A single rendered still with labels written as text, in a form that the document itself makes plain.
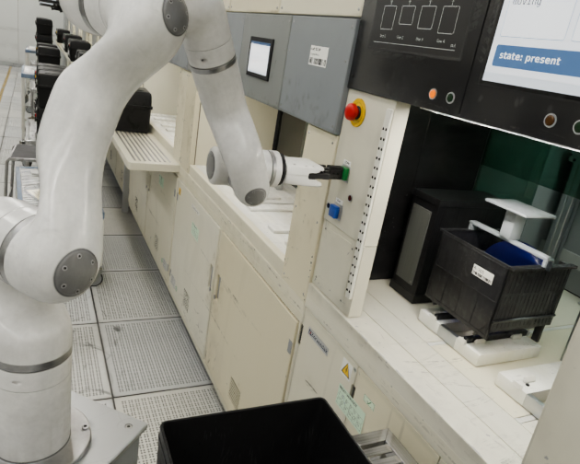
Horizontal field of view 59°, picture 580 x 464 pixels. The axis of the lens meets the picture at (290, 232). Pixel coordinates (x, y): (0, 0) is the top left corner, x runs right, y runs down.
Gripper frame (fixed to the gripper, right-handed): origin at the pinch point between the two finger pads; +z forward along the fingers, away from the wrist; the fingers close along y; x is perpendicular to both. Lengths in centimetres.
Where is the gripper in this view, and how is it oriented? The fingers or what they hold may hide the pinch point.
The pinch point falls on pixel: (333, 172)
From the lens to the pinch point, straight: 128.0
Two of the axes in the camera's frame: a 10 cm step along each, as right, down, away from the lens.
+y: 4.2, 3.7, -8.3
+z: 8.9, 0.0, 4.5
